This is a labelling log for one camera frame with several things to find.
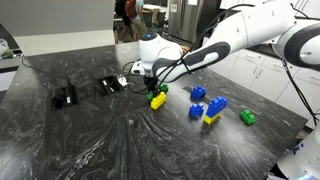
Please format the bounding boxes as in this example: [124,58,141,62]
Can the flat yellow lego brick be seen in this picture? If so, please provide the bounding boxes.
[203,112,222,126]

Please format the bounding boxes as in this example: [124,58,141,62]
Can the green lego brick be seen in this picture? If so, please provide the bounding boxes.
[239,109,257,126]
[146,82,170,102]

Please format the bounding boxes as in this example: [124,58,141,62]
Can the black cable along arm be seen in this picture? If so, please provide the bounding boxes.
[121,3,256,95]

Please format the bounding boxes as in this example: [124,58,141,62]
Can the crumpled white paper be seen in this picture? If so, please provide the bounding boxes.
[116,76,130,87]

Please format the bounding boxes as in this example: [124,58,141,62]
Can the small blue lego brick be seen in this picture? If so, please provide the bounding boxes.
[188,102,205,119]
[190,85,207,101]

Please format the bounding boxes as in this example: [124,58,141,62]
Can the black cable hanging from arm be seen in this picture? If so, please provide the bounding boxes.
[280,59,320,127]

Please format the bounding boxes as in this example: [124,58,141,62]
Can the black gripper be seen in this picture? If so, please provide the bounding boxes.
[142,75,161,98]

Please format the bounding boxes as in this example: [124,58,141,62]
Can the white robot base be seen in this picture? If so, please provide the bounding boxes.
[275,122,320,180]

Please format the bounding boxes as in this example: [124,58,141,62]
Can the white cabinets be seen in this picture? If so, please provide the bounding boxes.
[207,48,320,129]

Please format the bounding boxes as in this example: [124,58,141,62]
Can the person in red shirt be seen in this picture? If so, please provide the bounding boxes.
[114,0,147,44]

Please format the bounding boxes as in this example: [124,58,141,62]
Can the steel refrigerator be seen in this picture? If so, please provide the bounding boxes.
[167,0,210,44]

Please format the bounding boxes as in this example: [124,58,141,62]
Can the thin cable at table edge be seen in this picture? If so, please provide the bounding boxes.
[19,53,59,84]

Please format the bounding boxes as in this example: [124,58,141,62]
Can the large blue lego brick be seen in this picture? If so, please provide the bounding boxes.
[205,95,229,119]

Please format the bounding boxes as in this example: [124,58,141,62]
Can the long yellow lego brick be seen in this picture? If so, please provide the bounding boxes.
[150,91,167,111]

